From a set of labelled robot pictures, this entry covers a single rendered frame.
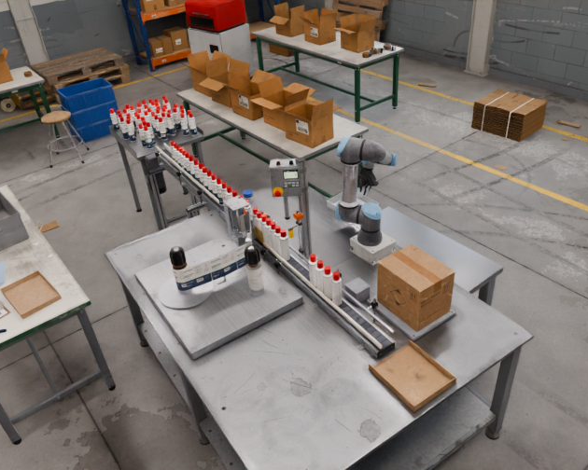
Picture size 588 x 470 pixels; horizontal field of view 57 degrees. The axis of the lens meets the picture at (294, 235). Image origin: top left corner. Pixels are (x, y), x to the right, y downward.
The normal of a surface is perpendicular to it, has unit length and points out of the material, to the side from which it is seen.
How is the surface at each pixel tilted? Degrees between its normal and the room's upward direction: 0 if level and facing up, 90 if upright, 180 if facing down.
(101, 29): 90
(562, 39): 90
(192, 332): 0
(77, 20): 90
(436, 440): 1
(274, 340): 0
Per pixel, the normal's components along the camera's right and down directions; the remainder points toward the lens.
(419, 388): -0.07, -0.81
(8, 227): 0.66, 0.40
